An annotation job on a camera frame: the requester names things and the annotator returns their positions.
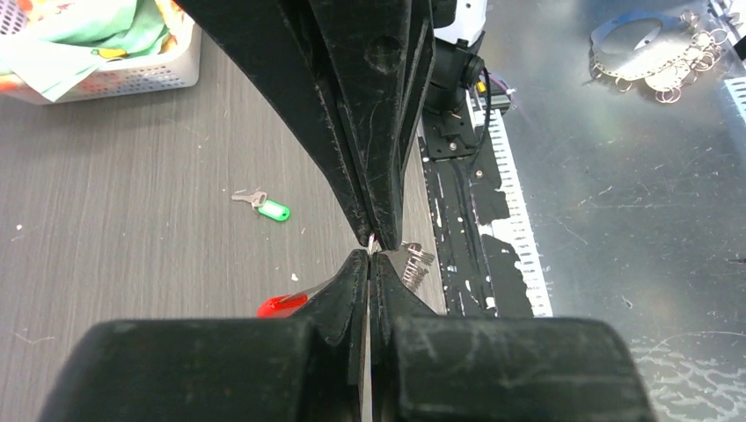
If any red handled metal keyring holder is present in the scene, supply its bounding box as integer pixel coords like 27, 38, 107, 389
256, 232, 437, 320

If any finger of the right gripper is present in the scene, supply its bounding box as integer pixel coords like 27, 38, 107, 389
310, 1, 435, 250
179, 1, 372, 246

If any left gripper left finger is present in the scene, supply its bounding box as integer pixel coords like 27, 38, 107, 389
40, 250, 369, 421

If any key with green tag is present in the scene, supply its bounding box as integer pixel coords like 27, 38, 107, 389
231, 191, 290, 222

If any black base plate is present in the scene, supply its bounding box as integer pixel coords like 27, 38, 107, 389
419, 113, 534, 318

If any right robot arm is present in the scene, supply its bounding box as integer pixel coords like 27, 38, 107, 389
180, 1, 486, 250

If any orange patterned cloth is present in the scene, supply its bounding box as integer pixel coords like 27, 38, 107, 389
10, 0, 185, 56

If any white plastic basket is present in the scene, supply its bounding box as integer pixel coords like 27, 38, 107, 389
1, 1, 201, 105

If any green cloth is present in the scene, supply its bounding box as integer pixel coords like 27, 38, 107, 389
1, 1, 185, 101

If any white slotted cable duct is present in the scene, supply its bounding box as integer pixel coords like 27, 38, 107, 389
479, 99, 553, 317

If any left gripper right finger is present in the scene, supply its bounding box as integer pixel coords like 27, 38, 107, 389
369, 253, 655, 421

